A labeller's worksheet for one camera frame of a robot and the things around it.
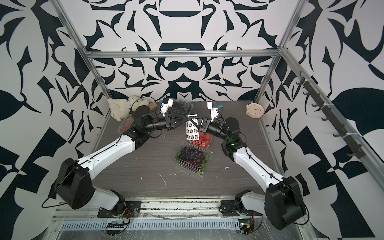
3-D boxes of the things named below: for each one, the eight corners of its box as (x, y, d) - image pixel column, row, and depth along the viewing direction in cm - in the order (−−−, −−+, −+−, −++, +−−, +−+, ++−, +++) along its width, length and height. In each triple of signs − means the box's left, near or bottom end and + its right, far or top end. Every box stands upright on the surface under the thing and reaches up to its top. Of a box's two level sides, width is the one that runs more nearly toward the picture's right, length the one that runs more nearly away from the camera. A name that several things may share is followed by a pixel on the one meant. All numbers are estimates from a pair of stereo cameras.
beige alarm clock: (247, 118, 112) (248, 116, 110) (243, 105, 121) (244, 102, 119) (265, 118, 112) (266, 116, 110) (259, 105, 121) (261, 102, 119)
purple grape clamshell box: (172, 164, 90) (171, 159, 85) (185, 144, 99) (185, 138, 93) (201, 179, 85) (202, 174, 79) (212, 156, 94) (213, 150, 88)
